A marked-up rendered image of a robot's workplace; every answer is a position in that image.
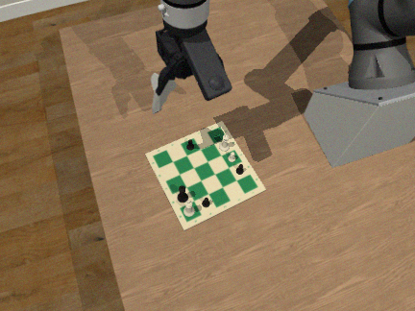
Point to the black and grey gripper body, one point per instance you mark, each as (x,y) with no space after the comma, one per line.
(169,50)

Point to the green and cream chessboard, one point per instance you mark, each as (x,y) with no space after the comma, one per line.
(205,172)

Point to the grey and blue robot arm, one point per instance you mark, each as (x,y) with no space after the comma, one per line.
(379,30)

